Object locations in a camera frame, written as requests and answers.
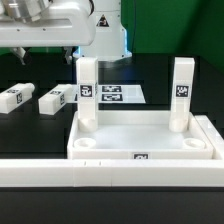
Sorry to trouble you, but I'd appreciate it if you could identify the white L-shaped fence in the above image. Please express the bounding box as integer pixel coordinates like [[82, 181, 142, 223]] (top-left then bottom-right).
[[0, 116, 224, 187]]

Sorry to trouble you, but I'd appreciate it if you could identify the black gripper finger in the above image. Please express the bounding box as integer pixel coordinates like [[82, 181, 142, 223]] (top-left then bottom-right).
[[10, 47, 31, 65], [63, 47, 76, 64]]

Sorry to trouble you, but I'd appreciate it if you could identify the white desk top tray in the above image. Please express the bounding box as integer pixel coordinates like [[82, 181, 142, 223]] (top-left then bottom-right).
[[67, 110, 214, 160]]

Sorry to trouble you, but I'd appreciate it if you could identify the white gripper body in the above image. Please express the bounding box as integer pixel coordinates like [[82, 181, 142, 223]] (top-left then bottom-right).
[[0, 0, 96, 48]]

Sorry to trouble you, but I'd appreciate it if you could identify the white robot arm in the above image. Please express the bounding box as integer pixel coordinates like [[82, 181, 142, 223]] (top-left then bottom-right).
[[0, 0, 131, 64]]

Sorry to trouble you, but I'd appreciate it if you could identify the fiducial marker sheet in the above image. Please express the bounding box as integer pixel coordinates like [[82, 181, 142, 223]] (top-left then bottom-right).
[[71, 84, 146, 104]]

